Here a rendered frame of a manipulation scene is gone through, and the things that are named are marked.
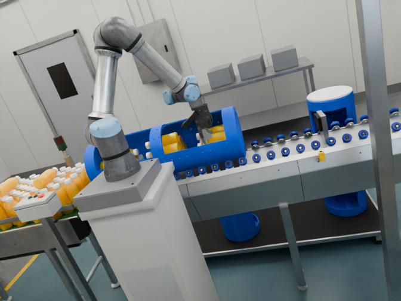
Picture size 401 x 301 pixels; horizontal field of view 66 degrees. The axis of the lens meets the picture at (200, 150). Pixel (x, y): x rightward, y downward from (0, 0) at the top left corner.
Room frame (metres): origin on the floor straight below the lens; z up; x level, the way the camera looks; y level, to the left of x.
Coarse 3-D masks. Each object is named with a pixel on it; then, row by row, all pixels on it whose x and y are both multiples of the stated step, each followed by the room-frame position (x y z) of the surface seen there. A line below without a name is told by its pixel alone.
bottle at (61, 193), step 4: (56, 188) 1.69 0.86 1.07; (60, 188) 1.70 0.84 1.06; (56, 192) 1.68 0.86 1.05; (60, 192) 1.68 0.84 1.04; (64, 192) 1.70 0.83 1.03; (60, 196) 1.68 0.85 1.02; (64, 196) 1.69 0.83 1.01; (68, 196) 1.71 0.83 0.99; (60, 200) 1.67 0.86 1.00; (64, 200) 1.68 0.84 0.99; (68, 200) 1.70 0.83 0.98; (64, 204) 1.68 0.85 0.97; (68, 204) 1.69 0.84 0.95; (64, 212) 1.68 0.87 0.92; (68, 212) 1.68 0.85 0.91
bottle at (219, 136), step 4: (220, 132) 1.55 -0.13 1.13; (224, 132) 1.54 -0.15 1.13; (212, 136) 1.55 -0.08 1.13; (216, 136) 1.54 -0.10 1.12; (220, 136) 1.53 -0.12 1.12; (224, 136) 1.52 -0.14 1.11; (208, 140) 1.55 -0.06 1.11; (212, 140) 1.53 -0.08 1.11; (216, 140) 1.53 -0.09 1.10; (220, 140) 1.53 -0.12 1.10
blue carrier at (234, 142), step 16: (224, 112) 1.55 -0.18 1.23; (160, 128) 1.64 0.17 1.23; (176, 128) 1.78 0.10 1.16; (192, 128) 1.77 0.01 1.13; (224, 128) 1.48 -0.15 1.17; (240, 128) 1.67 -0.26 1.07; (128, 144) 1.87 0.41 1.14; (144, 144) 1.85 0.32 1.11; (160, 144) 1.56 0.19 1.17; (192, 144) 1.78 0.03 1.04; (208, 144) 1.49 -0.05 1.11; (224, 144) 1.47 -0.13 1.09; (240, 144) 1.45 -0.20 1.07; (96, 160) 1.77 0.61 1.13; (144, 160) 1.57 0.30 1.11; (160, 160) 1.55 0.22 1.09; (176, 160) 1.53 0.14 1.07; (192, 160) 1.52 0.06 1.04; (208, 160) 1.51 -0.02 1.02; (224, 160) 1.52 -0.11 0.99; (96, 176) 1.63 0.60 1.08
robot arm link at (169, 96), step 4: (164, 92) 1.49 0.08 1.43; (168, 92) 1.48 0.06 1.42; (172, 92) 1.47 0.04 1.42; (164, 96) 1.50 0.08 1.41; (168, 96) 1.47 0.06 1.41; (172, 96) 1.47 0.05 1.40; (164, 100) 1.52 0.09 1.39; (168, 100) 1.48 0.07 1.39; (172, 100) 1.47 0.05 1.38; (176, 100) 1.46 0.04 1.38; (168, 104) 1.49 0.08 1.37; (172, 104) 1.49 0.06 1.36
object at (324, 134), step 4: (320, 112) 1.50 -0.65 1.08; (316, 116) 1.48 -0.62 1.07; (320, 116) 1.45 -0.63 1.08; (324, 116) 1.44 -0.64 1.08; (316, 120) 1.49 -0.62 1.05; (320, 120) 1.45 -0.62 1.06; (324, 120) 1.44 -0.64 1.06; (316, 124) 1.51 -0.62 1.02; (320, 124) 1.45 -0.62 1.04; (324, 124) 1.44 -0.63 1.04; (320, 128) 1.45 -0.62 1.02; (324, 128) 1.44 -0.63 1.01; (320, 132) 1.52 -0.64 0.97; (324, 132) 1.44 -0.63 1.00; (328, 132) 1.44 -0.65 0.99; (320, 136) 1.54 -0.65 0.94; (324, 136) 1.45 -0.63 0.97; (328, 136) 1.44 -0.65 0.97; (324, 140) 1.46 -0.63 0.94
